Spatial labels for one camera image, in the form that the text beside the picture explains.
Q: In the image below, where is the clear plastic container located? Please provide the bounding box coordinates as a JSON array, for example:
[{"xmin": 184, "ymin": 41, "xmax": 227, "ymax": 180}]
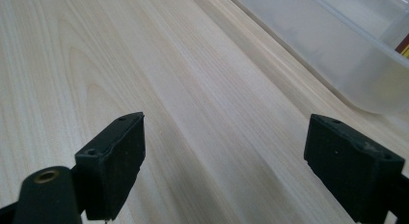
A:
[{"xmin": 225, "ymin": 0, "xmax": 409, "ymax": 116}]

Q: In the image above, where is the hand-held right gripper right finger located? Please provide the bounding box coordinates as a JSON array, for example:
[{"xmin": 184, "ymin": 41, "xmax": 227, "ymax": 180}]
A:
[{"xmin": 303, "ymin": 113, "xmax": 406, "ymax": 224}]

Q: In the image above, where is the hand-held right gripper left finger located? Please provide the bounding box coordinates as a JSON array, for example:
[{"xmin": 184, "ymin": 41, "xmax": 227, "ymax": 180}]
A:
[{"xmin": 74, "ymin": 111, "xmax": 147, "ymax": 222}]

